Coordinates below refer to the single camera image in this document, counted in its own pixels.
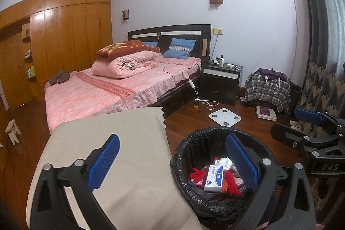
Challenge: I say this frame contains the white tissue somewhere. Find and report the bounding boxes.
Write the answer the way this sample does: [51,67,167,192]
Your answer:
[214,157,236,170]

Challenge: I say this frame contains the black bag lined bin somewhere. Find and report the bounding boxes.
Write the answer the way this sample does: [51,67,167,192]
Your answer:
[170,126,277,225]

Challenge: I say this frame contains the red mesh net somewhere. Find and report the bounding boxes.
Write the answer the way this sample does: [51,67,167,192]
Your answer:
[221,171,241,196]

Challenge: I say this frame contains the beige tablecloth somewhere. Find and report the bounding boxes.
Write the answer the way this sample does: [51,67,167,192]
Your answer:
[25,107,205,230]

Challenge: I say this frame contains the white body scale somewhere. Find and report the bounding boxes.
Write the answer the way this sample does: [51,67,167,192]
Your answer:
[209,108,243,127]

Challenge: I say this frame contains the white scale with dark top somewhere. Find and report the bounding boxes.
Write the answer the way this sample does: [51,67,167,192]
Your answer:
[256,105,278,121]

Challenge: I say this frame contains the dark purple garment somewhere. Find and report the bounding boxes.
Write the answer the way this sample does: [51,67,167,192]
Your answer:
[257,68,287,82]

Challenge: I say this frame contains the white charging cable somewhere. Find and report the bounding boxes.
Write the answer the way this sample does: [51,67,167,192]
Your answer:
[265,76,282,94]

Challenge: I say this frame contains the black and white nightstand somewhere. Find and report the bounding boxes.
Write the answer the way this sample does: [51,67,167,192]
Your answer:
[201,61,244,106]

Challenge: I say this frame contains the dark red patterned blanket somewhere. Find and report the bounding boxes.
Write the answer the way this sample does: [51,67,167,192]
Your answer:
[94,40,161,61]

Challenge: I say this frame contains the bed with pink sheet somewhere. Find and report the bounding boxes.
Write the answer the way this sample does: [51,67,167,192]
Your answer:
[44,24,212,135]

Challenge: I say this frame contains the blue pillow with patterned band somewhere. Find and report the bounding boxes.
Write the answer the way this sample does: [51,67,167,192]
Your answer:
[163,38,196,60]

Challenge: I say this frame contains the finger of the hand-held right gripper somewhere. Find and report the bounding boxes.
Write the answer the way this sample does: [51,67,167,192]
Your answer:
[295,109,345,136]
[270,123,337,150]

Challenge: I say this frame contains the white paper box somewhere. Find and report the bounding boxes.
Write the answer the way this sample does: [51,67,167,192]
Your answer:
[290,119,304,131]

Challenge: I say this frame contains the white floor cables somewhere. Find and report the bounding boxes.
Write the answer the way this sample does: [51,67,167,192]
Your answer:
[199,87,219,110]

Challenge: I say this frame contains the white and blue medicine box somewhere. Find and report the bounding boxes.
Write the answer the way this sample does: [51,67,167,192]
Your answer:
[204,164,224,192]

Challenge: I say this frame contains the pink folded quilt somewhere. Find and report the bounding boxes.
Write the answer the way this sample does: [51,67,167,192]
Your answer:
[91,51,161,79]

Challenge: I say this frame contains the patterned grey curtain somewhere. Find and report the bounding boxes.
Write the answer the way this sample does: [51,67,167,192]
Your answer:
[292,0,345,139]

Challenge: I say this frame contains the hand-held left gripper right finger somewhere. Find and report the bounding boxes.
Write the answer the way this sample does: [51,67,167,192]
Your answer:
[225,133,316,230]

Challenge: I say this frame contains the small wooden stool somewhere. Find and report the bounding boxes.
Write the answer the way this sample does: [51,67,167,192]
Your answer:
[5,119,22,146]

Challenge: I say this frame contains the wooden wardrobe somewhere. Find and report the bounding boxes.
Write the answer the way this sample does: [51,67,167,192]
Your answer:
[0,0,112,112]

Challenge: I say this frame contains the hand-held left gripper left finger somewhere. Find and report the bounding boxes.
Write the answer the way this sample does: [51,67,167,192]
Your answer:
[30,134,120,230]

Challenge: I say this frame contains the plaid cloth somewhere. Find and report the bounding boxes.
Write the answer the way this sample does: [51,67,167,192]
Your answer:
[245,71,292,114]

